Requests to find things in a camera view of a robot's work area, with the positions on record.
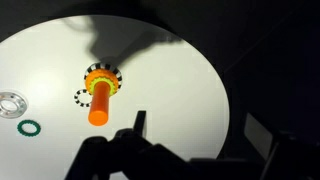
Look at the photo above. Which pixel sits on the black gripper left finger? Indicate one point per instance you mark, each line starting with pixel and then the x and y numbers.
pixel 140 121

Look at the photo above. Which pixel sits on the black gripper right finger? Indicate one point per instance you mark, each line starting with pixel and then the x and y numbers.
pixel 258 133

